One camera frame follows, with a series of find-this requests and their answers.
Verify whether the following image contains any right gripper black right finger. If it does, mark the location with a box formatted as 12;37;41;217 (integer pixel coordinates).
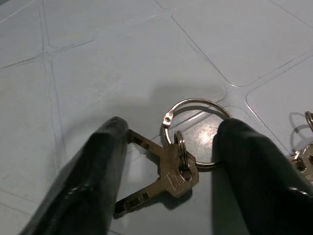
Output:
211;117;313;235

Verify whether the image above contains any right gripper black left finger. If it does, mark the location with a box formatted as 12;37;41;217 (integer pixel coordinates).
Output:
19;116;129;235

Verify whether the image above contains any silver key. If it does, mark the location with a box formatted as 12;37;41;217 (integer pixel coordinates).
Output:
112;168;200;220
127;129;198;177
287;143;313;182

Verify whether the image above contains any small silver split ring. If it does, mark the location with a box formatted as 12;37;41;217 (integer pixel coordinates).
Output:
174;130;190;172

